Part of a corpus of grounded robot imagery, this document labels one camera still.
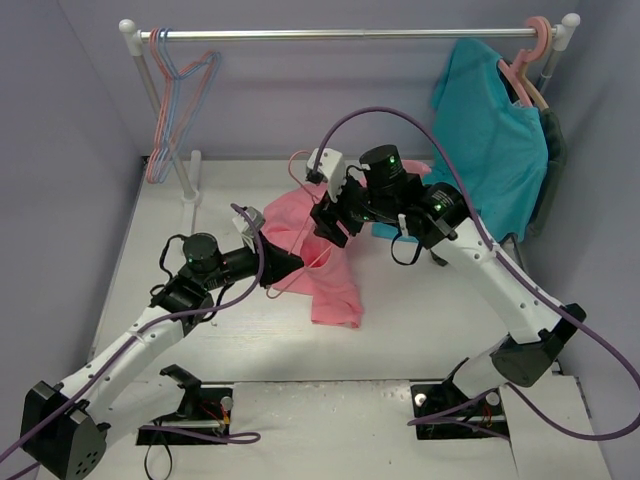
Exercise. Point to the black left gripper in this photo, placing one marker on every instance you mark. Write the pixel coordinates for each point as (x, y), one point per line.
(265, 260)

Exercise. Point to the dark green garment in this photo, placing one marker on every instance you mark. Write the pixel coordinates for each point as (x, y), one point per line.
(550, 175)

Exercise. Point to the pink t shirt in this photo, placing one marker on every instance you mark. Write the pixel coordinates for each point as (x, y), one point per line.
(336, 296)

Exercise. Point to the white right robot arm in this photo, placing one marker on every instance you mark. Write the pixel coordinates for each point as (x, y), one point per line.
(439, 218)

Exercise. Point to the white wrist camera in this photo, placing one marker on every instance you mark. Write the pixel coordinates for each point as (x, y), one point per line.
(244, 229)
(327, 166)

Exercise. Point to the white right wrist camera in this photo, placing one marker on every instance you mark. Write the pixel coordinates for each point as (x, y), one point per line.
(327, 166)

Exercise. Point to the thick pink hanger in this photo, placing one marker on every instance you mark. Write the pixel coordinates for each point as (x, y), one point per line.
(515, 72)

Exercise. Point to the teal t shirt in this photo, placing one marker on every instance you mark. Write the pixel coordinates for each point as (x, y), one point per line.
(470, 81)

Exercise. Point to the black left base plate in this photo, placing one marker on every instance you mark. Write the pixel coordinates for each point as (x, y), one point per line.
(211, 417)

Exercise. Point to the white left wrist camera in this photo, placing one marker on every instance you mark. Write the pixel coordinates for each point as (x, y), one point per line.
(244, 229)

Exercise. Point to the silver clothes rack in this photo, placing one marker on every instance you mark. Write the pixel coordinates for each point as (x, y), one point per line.
(177, 94)

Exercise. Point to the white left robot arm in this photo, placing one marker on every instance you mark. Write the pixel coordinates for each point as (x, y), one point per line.
(67, 427)

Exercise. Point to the thick beige hanger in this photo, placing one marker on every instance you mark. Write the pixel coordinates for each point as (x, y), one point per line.
(544, 38)

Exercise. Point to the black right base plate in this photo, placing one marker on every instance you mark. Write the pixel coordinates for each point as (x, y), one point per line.
(457, 418)

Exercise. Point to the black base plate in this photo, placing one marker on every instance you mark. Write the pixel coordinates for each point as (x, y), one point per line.
(211, 417)
(457, 418)

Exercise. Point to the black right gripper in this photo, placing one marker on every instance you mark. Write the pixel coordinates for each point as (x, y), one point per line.
(339, 215)

